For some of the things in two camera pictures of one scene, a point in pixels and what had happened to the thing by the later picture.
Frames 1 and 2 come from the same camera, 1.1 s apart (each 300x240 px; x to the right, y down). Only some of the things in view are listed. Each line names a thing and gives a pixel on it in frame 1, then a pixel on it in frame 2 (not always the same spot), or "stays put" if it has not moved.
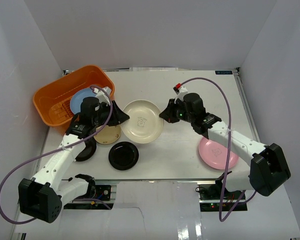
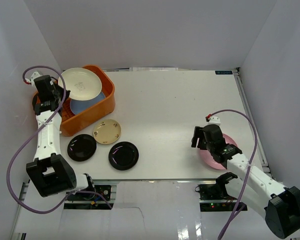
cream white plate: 145,125 -> 83,84
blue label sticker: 223,72 stays put
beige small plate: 108,135 stays put
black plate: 88,151 stays put
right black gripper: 168,114 -> 198,133
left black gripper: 112,114 -> 62,93
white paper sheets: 153,69 stays put
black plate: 123,155 stays put
